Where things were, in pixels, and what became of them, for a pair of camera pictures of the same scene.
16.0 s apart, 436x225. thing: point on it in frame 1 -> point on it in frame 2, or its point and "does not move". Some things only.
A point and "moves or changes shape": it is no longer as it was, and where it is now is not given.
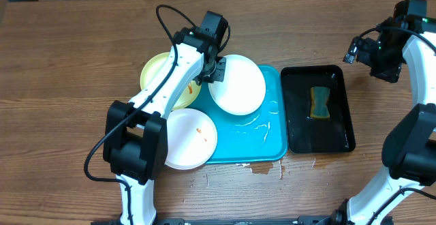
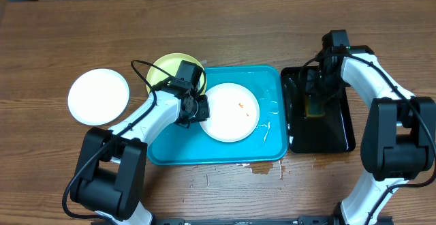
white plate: x=242 y=89 -> x=98 y=97
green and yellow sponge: x=319 y=96 moves or changes shape
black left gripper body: x=215 y=73 -> x=201 y=111
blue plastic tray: x=259 y=137 does not move
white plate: x=192 y=138 -> x=234 y=112
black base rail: x=304 y=220 does not move
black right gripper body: x=381 y=60 -> x=329 y=87
